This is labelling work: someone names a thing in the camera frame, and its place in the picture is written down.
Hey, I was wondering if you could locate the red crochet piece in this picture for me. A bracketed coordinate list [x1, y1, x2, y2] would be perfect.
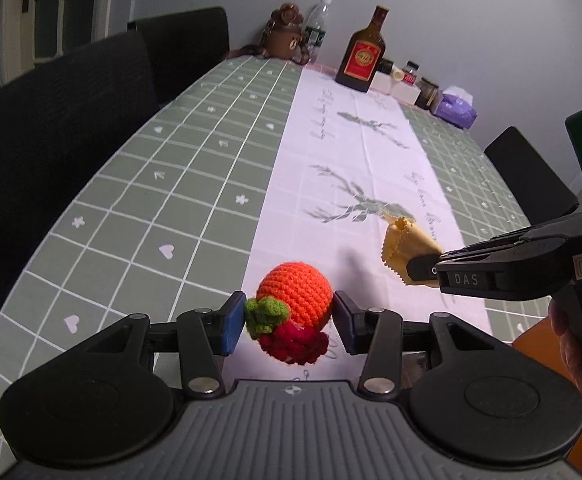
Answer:
[258, 322, 330, 366]

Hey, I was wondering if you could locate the white printed table runner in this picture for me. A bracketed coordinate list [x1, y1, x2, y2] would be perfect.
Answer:
[231, 62, 495, 392]

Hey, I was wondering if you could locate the white door with glass panes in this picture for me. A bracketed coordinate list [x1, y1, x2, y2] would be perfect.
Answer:
[0, 0, 138, 87]

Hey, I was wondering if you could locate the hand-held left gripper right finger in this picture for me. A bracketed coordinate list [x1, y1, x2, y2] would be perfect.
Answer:
[333, 290, 500, 396]

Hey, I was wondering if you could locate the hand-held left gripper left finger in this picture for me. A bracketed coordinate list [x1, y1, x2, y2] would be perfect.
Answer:
[88, 291, 246, 397]

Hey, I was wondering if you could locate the white box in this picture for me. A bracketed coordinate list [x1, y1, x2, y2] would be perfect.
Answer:
[370, 70, 422, 106]

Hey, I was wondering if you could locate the brown bottle with red label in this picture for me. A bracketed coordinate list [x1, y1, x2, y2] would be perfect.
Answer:
[334, 5, 390, 94]

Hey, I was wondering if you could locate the dark glass jar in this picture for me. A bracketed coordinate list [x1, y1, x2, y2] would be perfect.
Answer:
[414, 77, 440, 111]

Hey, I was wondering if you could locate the yellow cloth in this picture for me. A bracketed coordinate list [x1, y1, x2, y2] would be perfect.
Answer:
[380, 213, 445, 287]

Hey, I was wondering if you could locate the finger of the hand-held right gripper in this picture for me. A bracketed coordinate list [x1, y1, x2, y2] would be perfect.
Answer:
[466, 212, 582, 247]
[406, 238, 570, 286]

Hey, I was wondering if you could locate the clear plastic water bottle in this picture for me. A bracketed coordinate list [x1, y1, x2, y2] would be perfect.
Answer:
[304, 0, 333, 64]

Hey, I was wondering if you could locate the orange paper bag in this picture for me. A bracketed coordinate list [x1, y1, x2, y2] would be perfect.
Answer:
[512, 309, 582, 480]

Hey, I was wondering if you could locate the orange crochet fruit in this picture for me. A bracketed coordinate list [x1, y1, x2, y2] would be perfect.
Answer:
[243, 261, 335, 341]

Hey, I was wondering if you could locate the purple tissue pack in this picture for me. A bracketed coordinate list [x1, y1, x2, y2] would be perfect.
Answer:
[435, 85, 477, 129]

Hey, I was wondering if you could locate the large black chair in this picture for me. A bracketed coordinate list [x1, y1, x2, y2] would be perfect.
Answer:
[0, 30, 160, 336]

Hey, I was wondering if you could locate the brown bear plush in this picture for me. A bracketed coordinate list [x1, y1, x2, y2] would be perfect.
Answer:
[228, 2, 312, 65]

